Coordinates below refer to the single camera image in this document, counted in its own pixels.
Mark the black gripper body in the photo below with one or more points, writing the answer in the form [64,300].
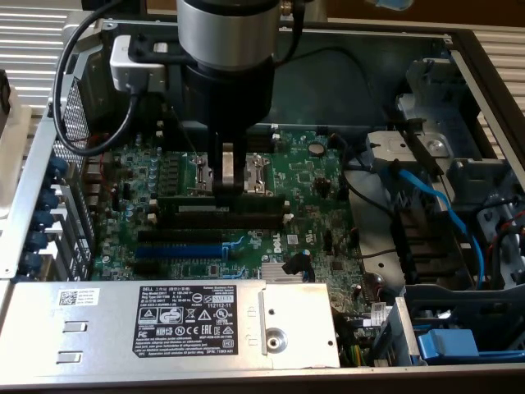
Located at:
[227,94]

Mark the green RAM stick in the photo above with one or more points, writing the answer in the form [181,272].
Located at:
[184,201]

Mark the metal CPU socket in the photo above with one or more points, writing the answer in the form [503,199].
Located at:
[258,172]

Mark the green Dell motherboard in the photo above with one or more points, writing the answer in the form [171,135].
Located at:
[303,193]

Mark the long black expansion slot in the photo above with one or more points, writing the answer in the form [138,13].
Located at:
[180,237]

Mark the round coin battery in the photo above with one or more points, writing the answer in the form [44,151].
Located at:
[316,148]

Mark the blue expansion slot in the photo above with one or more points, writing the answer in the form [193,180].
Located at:
[180,251]

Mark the silver chipset heatsink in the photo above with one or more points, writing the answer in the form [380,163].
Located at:
[270,273]

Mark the black connector blue tab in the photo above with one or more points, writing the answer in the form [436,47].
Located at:
[293,264]

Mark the grey metal PC case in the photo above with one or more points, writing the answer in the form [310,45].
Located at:
[348,94]

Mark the short black expansion slot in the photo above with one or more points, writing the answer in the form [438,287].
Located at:
[145,267]

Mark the metal rear port block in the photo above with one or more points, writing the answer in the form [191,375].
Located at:
[96,168]

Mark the blue slot retention clip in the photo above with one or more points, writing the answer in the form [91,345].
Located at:
[57,166]
[49,200]
[36,240]
[30,260]
[42,219]

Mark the black plastic latch bar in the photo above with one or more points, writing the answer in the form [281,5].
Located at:
[426,156]

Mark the silver power supply black label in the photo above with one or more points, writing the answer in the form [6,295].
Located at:
[102,328]

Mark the black finned plastic block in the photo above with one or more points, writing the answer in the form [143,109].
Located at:
[426,246]

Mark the grey metal drive cage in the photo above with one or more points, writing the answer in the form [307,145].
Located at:
[451,119]

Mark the dark grey disk bay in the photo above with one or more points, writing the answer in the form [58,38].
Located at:
[471,293]

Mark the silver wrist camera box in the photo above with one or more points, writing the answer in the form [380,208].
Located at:
[123,70]

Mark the silver drive bracket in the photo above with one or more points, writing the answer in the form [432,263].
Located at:
[393,145]

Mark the blue plastic drive bracket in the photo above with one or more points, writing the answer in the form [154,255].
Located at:
[451,342]

